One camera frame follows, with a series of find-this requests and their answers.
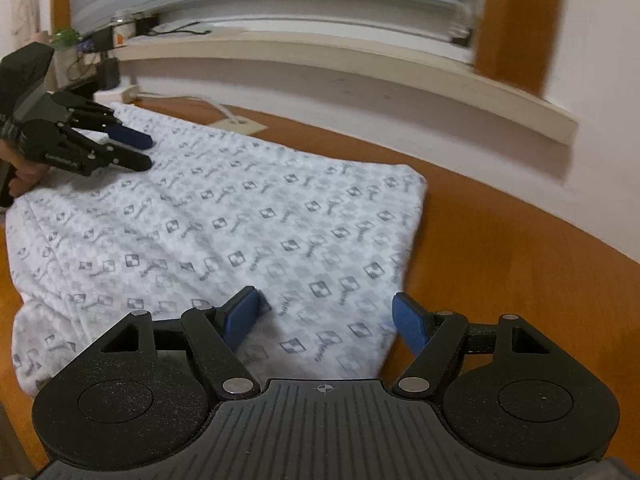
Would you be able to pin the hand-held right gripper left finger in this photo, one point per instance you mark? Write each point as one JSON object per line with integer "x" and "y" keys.
{"x": 242, "y": 317}

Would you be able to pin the beige container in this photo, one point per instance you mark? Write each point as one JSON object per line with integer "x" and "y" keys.
{"x": 62, "y": 65}

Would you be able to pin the beige window sill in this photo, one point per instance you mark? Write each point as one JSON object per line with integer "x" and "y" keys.
{"x": 350, "y": 65}

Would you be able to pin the black box on sill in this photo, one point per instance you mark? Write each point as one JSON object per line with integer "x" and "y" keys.
{"x": 102, "y": 39}

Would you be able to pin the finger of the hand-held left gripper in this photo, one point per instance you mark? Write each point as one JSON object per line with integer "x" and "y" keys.
{"x": 130, "y": 135}
{"x": 125, "y": 160}

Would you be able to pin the wooden window frame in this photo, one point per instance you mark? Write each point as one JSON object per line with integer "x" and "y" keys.
{"x": 515, "y": 20}

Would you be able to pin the blue packet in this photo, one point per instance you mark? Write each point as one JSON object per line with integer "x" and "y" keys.
{"x": 86, "y": 47}

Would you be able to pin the green plant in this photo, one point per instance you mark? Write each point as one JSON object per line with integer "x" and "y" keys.
{"x": 65, "y": 39}

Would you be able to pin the black power adapter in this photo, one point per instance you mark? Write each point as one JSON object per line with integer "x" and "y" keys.
{"x": 110, "y": 74}

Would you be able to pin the white printed pajama pants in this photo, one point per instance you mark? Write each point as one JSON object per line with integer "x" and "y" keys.
{"x": 225, "y": 210}

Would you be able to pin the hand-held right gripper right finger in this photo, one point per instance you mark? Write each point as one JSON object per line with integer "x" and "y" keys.
{"x": 410, "y": 322}

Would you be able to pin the person's left hand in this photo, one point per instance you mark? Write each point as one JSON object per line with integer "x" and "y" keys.
{"x": 30, "y": 175}

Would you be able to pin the white power strip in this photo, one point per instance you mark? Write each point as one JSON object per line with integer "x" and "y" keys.
{"x": 125, "y": 95}

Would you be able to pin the clear jar orange label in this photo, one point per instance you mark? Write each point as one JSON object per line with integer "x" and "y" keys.
{"x": 123, "y": 32}

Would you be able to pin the beige outlet plate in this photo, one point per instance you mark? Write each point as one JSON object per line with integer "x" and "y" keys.
{"x": 240, "y": 125}

